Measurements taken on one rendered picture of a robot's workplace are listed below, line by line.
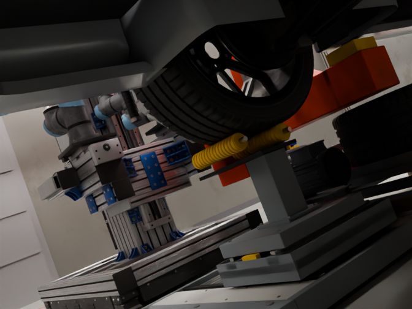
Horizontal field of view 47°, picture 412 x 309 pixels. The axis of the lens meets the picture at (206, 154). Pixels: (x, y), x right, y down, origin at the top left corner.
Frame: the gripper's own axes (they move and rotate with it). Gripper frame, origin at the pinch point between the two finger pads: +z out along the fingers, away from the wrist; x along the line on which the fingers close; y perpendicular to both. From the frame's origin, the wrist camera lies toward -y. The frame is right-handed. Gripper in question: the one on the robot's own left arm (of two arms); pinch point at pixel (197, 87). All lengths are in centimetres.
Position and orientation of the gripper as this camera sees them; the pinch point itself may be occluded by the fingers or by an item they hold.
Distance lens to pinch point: 205.0
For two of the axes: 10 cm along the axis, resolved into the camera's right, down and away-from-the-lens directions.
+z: 9.2, -3.7, -1.4
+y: 3.6, 9.3, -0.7
